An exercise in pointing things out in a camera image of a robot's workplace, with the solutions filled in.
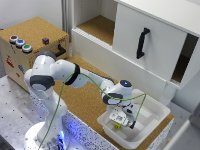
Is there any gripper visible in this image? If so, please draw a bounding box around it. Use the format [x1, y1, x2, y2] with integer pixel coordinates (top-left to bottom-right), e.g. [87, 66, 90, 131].
[108, 107, 135, 130]

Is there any red button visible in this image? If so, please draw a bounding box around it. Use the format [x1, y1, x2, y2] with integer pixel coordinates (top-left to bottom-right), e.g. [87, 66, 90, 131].
[9, 35, 19, 45]

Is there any yellow block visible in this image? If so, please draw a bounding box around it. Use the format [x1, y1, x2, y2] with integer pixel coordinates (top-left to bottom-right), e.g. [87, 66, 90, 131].
[113, 122, 121, 130]

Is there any white sliding door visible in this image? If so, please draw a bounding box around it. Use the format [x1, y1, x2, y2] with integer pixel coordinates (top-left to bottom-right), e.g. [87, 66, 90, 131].
[111, 2, 189, 80]

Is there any white cabinet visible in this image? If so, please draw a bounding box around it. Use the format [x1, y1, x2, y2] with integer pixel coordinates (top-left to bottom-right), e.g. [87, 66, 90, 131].
[70, 0, 200, 104]

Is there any wooden drawer box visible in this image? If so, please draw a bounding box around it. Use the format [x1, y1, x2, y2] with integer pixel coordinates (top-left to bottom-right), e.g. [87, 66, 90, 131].
[0, 16, 71, 92]

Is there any green button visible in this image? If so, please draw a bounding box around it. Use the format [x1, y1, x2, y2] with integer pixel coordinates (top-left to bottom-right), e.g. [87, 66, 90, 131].
[21, 43, 33, 54]

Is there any purple block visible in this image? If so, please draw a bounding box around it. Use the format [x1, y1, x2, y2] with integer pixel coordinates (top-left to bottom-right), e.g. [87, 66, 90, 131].
[42, 37, 50, 45]

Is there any black door handle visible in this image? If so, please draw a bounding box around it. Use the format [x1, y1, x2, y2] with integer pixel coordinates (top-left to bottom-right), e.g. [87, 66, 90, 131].
[135, 27, 151, 60]

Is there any black drawer handle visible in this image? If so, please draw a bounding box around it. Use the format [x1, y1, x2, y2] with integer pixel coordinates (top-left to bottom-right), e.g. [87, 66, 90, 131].
[53, 44, 67, 58]

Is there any white plastic box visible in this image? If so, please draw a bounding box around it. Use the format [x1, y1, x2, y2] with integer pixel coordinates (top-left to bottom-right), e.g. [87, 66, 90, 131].
[96, 88, 172, 150]

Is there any blue button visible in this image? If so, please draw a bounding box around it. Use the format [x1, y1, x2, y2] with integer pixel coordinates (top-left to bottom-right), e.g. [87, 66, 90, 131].
[15, 38, 26, 49]

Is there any green cable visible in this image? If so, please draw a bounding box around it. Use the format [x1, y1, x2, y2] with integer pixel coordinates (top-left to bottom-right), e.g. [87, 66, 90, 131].
[38, 72, 147, 150]

